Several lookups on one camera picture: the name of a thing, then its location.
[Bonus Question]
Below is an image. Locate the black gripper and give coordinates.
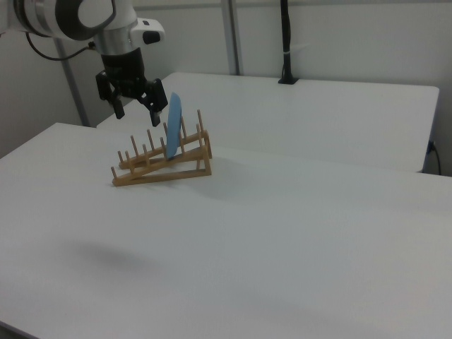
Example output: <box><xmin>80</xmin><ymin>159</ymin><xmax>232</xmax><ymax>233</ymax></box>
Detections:
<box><xmin>95</xmin><ymin>47</ymin><xmax>169</xmax><ymax>128</ymax></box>

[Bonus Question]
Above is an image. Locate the blue round plate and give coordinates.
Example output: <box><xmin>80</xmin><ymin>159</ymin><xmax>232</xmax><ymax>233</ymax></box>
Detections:
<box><xmin>165</xmin><ymin>92</ymin><xmax>184</xmax><ymax>161</ymax></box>

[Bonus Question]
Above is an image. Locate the wooden plate rack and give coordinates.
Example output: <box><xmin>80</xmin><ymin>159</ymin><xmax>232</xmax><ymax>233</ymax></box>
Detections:
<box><xmin>109</xmin><ymin>109</ymin><xmax>213</xmax><ymax>187</ymax></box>

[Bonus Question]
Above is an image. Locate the aluminium frame post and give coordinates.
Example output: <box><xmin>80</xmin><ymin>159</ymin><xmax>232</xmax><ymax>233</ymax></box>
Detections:
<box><xmin>52</xmin><ymin>37</ymin><xmax>90</xmax><ymax>128</ymax></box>
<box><xmin>220</xmin><ymin>0</ymin><xmax>245</xmax><ymax>76</ymax></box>

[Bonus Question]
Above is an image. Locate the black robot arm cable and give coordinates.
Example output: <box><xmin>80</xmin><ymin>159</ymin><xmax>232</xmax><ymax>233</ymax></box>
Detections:
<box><xmin>25</xmin><ymin>32</ymin><xmax>97</xmax><ymax>61</ymax></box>

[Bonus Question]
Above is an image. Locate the black camera stand pole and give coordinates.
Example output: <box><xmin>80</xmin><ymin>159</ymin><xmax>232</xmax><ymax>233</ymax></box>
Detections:
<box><xmin>277</xmin><ymin>0</ymin><xmax>301</xmax><ymax>85</ymax></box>

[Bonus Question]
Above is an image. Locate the white cable tie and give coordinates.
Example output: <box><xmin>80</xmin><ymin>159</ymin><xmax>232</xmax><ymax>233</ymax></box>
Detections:
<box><xmin>283</xmin><ymin>43</ymin><xmax>310</xmax><ymax>56</ymax></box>

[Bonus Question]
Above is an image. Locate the black power cable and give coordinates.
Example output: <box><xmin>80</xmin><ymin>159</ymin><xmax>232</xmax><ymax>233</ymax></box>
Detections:
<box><xmin>427</xmin><ymin>140</ymin><xmax>443</xmax><ymax>176</ymax></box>

